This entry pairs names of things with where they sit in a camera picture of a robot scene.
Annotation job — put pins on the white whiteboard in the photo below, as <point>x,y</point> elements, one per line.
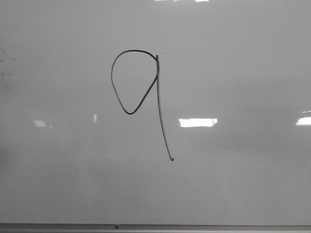
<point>155,116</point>

